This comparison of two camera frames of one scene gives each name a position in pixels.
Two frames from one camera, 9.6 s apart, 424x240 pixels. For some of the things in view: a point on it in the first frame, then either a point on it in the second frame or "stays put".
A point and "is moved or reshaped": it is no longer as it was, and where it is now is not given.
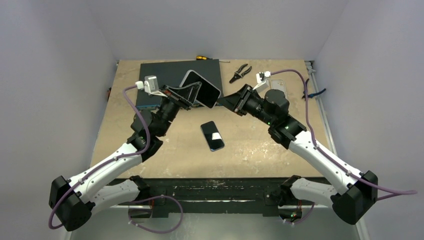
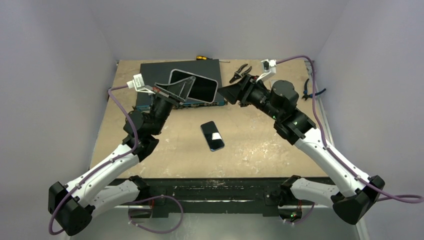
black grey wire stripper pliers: [237, 75] stays put
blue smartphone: [212, 135] stays put
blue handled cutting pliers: [311, 95] stays put
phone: [208, 95] is moved or reshaped
